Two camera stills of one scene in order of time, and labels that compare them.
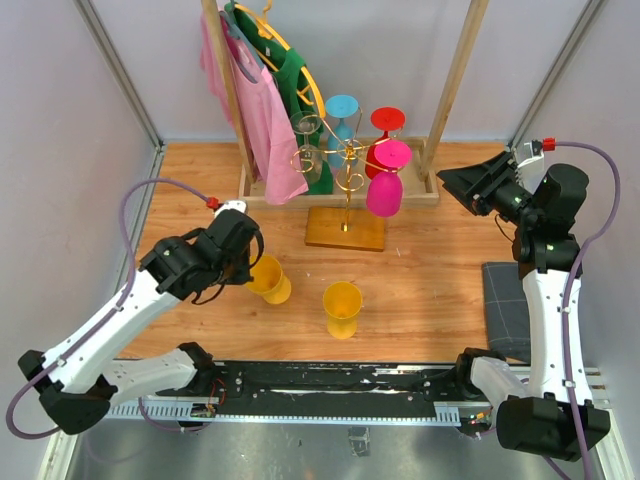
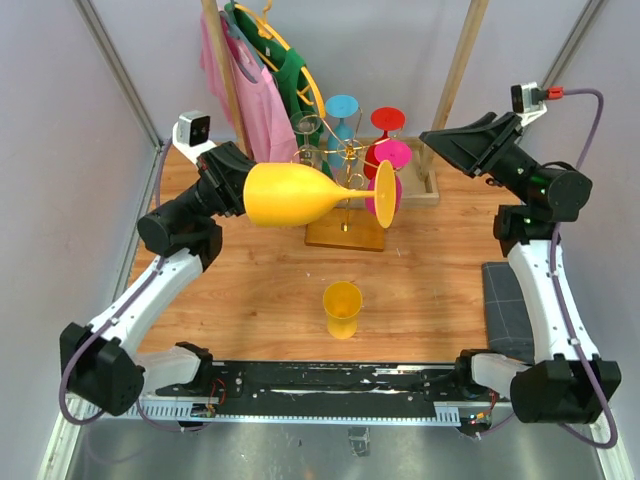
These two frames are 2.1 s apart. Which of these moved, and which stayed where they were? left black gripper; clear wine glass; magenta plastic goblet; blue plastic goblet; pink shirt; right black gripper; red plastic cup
Moved: left black gripper; right black gripper
Stayed: blue plastic goblet; red plastic cup; pink shirt; magenta plastic goblet; clear wine glass
